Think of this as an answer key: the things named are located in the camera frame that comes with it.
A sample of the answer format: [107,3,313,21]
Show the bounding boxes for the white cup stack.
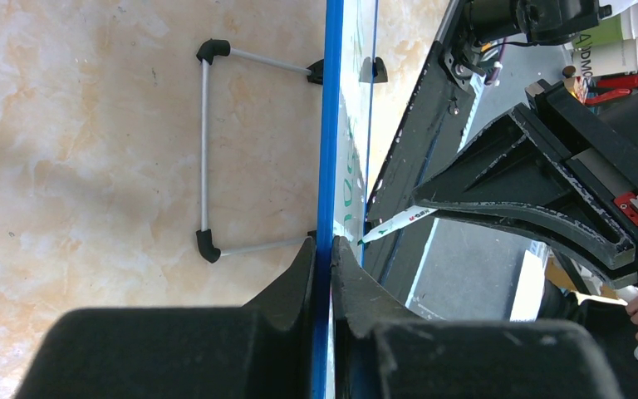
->
[567,1,638,77]

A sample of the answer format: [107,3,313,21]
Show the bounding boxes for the red-handled pliers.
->
[583,74,638,107]

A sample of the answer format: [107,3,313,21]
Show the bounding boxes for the blue-framed whiteboard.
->
[311,1,378,398]

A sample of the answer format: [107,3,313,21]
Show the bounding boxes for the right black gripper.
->
[413,80,638,286]

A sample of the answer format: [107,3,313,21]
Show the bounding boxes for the green whiteboard marker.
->
[358,205,436,245]

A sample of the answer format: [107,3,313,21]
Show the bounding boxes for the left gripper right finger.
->
[331,236,623,398]

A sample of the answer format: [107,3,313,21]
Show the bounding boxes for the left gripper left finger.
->
[17,238,316,398]

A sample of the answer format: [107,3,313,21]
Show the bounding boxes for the whiteboard wire stand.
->
[195,38,324,264]

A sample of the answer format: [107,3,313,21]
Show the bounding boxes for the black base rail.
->
[363,1,479,296]

